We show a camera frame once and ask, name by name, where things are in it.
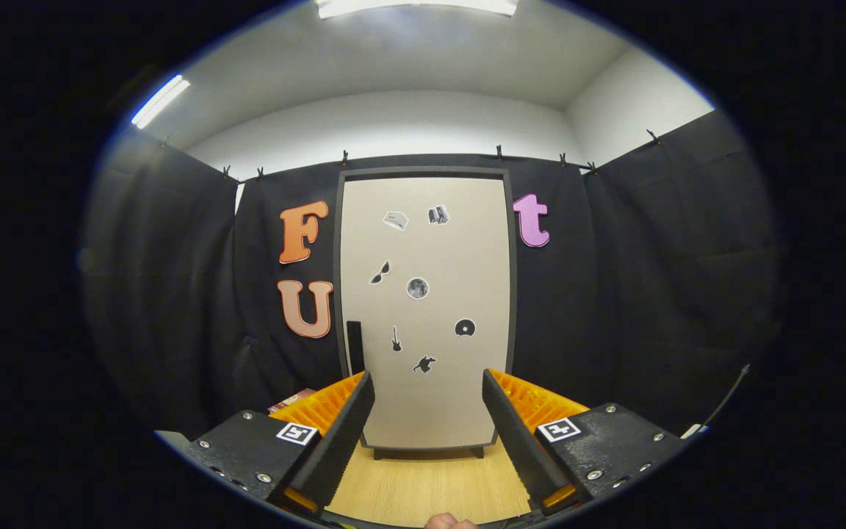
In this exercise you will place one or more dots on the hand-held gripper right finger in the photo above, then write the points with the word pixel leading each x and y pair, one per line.
pixel 518 448

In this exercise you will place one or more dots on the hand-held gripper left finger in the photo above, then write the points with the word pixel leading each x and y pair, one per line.
pixel 342 448

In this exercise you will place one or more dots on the beige shoe cabinet door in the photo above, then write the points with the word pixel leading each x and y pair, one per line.
pixel 452 250

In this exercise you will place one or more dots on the dark grey shoe cabinet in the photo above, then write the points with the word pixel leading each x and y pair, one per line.
pixel 423 172

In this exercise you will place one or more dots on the brown cover book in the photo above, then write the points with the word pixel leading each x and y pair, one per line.
pixel 291 400

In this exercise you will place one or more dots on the white green object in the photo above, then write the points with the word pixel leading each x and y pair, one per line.
pixel 693 431

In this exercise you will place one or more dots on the black backdrop cloth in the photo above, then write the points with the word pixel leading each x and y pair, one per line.
pixel 651 279

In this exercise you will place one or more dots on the narrow ceiling light panel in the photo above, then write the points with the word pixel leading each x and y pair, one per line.
pixel 161 101

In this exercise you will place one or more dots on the wide ceiling light panel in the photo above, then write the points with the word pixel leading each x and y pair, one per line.
pixel 408 7

